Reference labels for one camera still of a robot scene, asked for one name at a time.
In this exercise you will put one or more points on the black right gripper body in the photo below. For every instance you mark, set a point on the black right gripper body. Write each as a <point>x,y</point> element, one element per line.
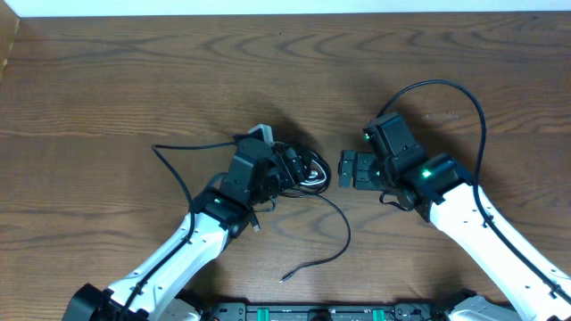
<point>354,170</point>

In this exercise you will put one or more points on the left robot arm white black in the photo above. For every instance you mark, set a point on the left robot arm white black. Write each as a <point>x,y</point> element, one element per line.
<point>258,171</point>

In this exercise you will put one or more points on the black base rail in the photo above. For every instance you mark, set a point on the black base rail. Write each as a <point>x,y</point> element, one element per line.
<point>474,308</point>

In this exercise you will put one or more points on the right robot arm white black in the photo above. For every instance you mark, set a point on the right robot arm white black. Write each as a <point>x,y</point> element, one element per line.
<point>445,194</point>

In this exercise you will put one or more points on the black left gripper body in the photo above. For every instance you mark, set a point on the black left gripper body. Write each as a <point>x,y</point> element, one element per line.
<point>290,161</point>

